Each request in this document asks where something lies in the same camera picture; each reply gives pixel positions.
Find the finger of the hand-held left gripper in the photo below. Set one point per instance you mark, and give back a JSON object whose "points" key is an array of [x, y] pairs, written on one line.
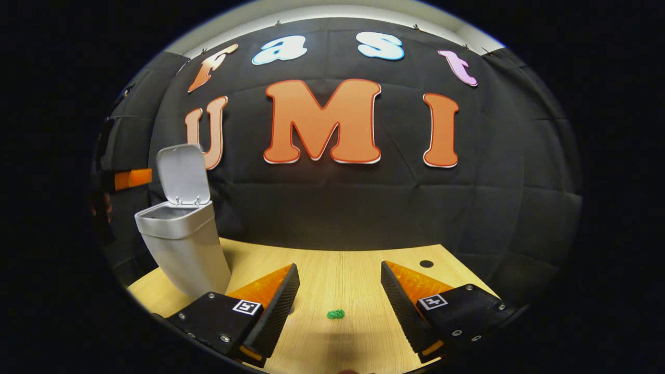
{"points": [[134, 178]]}

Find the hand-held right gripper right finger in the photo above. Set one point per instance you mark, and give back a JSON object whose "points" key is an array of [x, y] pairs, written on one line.
{"points": [[402, 311]]}

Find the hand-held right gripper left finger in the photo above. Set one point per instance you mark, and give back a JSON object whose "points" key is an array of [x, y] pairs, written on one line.
{"points": [[275, 311]]}

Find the green paper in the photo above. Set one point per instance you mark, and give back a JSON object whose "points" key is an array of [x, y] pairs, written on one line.
{"points": [[335, 314]]}

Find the white desktop garbage bin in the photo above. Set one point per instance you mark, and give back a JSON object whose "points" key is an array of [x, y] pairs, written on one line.
{"points": [[192, 254]]}

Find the wooden desktop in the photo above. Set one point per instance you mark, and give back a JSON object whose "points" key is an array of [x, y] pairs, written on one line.
{"points": [[337, 280]]}

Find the black backdrop cloth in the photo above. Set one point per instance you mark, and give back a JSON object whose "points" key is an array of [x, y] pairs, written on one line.
{"points": [[332, 208]]}

